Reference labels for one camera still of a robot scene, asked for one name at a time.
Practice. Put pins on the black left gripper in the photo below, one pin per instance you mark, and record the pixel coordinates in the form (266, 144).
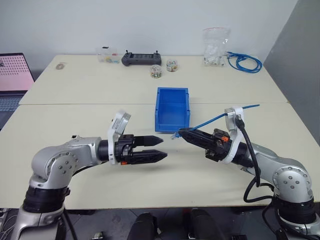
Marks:
(125, 147)

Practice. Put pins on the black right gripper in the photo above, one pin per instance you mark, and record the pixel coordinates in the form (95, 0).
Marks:
(220, 147)

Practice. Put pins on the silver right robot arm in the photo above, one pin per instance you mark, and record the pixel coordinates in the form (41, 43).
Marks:
(290, 180)

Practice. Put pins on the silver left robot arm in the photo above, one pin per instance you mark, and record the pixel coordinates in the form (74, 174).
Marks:
(57, 162)

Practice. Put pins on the blue plastic bin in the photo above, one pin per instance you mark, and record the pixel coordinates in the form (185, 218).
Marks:
(172, 117)

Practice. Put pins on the dark rounded shape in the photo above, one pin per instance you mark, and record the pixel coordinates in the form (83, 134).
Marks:
(145, 226)
(202, 225)

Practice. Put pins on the small jar of colourful bits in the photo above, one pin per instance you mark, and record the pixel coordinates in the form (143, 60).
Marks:
(172, 66)
(156, 72)

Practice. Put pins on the dark grey handheld controller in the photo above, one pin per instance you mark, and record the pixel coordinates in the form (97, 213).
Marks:
(141, 59)

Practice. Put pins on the clear bag of white couplers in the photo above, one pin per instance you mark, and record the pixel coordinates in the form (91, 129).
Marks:
(215, 50)

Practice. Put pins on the clear plastic box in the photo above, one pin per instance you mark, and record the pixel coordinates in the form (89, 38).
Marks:
(107, 55)

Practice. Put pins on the small tape roll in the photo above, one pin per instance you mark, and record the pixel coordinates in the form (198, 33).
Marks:
(60, 66)

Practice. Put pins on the open laptop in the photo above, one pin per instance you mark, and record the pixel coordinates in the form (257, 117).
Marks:
(12, 75)

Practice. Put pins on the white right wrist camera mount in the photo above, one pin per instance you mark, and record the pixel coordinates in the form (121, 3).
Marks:
(231, 120)

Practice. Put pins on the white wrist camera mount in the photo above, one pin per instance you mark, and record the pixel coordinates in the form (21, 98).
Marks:
(231, 120)
(117, 125)

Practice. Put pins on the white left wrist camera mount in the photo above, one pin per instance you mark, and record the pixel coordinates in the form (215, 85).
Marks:
(117, 125)

